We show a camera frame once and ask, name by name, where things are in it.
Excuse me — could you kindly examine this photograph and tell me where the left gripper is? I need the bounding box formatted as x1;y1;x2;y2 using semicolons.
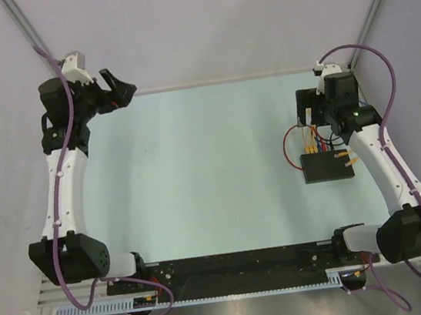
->
67;66;139;125

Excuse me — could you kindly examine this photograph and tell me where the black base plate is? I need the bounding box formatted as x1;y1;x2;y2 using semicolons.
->
107;239;364;300

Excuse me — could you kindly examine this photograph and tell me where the black network switch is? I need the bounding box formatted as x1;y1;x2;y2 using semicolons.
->
300;149;355;184

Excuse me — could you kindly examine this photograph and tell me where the purple cable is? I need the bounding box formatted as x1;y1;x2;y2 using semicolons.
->
19;31;177;315
315;35;421;315

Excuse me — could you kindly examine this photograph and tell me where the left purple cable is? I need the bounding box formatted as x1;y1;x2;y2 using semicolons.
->
19;31;177;315

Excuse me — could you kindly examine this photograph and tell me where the black power cable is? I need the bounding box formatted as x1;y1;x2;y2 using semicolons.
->
326;129;349;150

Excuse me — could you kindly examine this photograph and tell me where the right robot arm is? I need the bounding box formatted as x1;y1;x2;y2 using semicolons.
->
296;72;421;265

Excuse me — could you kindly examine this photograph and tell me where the red ethernet cable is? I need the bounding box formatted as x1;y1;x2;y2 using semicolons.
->
280;121;331;172

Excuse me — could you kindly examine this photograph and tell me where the blue ethernet cable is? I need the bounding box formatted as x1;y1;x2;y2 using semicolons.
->
312;123;327;152

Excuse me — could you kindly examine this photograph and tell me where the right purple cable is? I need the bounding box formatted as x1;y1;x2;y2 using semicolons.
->
315;35;421;315

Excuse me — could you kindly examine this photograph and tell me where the slotted cable duct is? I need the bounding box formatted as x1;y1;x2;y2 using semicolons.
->
53;263;367;315

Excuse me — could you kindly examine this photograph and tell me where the aluminium frame rail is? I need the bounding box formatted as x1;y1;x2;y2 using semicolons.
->
38;277;107;307

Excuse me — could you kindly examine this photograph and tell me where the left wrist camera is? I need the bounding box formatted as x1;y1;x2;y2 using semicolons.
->
61;51;93;85

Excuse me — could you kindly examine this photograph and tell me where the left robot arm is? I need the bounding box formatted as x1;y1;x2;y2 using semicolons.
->
28;69;149;291

